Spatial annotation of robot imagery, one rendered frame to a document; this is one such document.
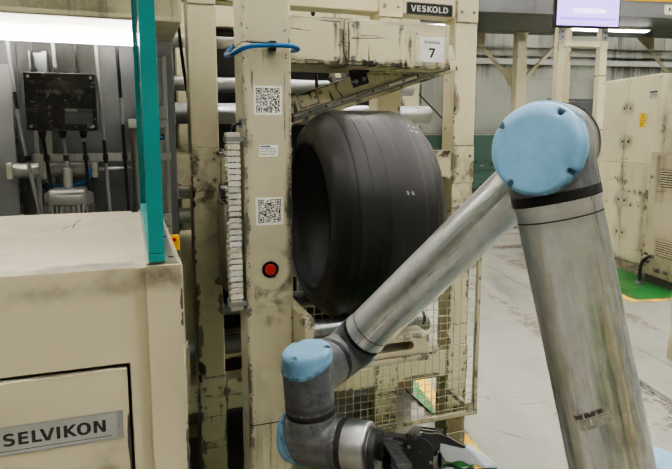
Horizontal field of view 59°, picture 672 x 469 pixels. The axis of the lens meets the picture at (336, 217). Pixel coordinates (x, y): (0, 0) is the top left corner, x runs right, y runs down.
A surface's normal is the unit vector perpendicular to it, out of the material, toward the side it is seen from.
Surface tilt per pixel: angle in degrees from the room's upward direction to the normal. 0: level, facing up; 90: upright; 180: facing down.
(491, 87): 90
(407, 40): 90
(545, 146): 84
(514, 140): 84
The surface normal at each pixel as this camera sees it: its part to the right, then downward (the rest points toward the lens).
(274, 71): 0.33, 0.13
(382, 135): 0.21, -0.68
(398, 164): 0.28, -0.41
